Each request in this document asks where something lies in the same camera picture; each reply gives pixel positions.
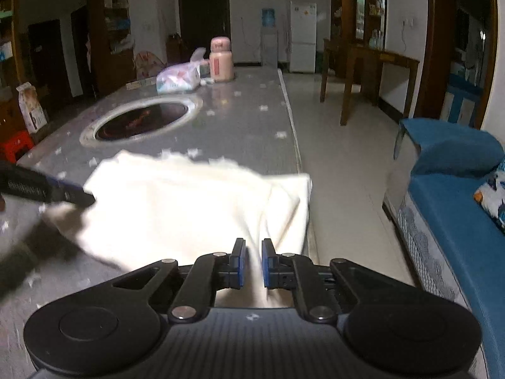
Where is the cream white garment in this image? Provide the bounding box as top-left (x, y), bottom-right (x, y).
top-left (43, 151), bottom-right (312, 308)

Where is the red plastic stool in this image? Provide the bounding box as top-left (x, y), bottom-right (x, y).
top-left (0, 130), bottom-right (34, 163)

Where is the white paper bag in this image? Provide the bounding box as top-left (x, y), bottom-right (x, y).
top-left (16, 82), bottom-right (48, 134)

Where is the round black induction cooktop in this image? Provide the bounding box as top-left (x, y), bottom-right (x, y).
top-left (80, 94), bottom-right (204, 148)

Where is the dark wooden shelf cabinet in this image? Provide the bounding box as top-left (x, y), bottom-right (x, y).
top-left (1, 0), bottom-right (135, 130)

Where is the blue sofa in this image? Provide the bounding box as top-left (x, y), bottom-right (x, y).
top-left (383, 118), bottom-right (504, 378)

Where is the pink floral chair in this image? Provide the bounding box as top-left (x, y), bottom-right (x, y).
top-left (134, 51), bottom-right (166, 80)

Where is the pink thermos bottle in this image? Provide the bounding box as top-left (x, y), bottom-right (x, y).
top-left (209, 37), bottom-right (234, 82)

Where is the patterned blue cushion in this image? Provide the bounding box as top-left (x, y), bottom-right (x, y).
top-left (473, 161), bottom-right (505, 231)

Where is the dark wooden side table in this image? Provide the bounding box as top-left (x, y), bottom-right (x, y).
top-left (319, 39), bottom-right (419, 126)

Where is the water dispenser blue bottle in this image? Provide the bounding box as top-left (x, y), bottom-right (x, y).
top-left (261, 8), bottom-right (278, 69)

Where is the white refrigerator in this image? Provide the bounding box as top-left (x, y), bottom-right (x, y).
top-left (288, 1), bottom-right (318, 74)

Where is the wooden display cabinet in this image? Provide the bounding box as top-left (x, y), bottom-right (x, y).
top-left (330, 0), bottom-right (387, 49)

